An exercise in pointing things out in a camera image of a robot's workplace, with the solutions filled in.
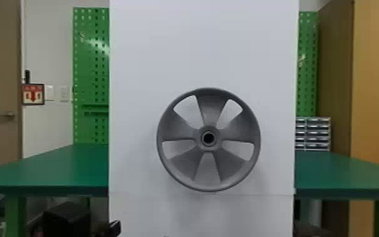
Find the grey wheel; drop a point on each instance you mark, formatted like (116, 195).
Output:
(176, 127)

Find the white panel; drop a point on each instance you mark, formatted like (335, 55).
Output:
(202, 43)

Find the white drawer cabinet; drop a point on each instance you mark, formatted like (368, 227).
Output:
(313, 134)

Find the wooden cupboard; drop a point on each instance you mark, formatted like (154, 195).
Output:
(374, 82)

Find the beige door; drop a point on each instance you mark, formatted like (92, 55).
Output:
(4, 66)

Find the white wall switch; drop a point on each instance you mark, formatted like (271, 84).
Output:
(64, 93)
(49, 92)

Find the red wall sign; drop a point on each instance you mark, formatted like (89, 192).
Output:
(33, 94)

